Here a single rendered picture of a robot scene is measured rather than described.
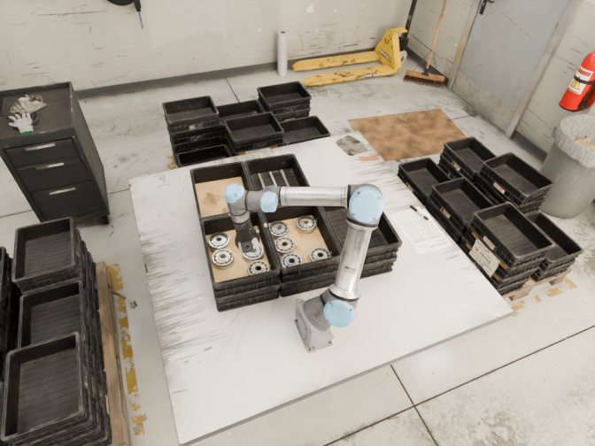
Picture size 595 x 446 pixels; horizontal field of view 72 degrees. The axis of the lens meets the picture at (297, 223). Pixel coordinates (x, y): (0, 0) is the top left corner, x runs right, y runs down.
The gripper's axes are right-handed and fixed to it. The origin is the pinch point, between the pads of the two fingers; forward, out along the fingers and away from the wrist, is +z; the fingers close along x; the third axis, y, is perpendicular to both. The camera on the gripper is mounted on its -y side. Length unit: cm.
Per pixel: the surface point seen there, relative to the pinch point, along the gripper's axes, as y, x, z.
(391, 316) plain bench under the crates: -32, -55, 37
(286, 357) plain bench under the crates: -37.5, -2.0, 30.6
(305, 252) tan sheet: 5.9, -25.3, 20.6
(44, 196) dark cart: 131, 121, 43
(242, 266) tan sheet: 5.6, 5.6, 16.5
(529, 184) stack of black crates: 48, -205, 77
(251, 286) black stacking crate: -7.6, 4.0, 14.7
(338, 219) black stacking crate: 22, -49, 24
